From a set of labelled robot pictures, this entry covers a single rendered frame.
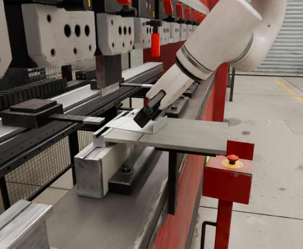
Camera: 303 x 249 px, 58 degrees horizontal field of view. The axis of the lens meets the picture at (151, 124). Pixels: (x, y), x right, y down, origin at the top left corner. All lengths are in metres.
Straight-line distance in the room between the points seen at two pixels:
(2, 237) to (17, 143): 0.39
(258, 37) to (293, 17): 7.89
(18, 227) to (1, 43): 0.24
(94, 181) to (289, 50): 8.10
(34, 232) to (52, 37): 0.27
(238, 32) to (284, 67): 8.00
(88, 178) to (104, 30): 0.30
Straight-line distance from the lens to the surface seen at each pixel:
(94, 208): 0.60
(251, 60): 0.60
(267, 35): 0.61
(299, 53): 8.58
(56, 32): 0.41
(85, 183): 0.63
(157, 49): 0.78
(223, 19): 0.54
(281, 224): 2.13
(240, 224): 2.04
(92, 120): 0.72
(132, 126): 0.67
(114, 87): 0.70
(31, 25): 0.39
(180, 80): 0.56
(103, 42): 0.56
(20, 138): 0.79
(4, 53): 0.33
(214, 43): 0.54
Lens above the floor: 1.22
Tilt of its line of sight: 19 degrees down
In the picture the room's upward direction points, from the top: straight up
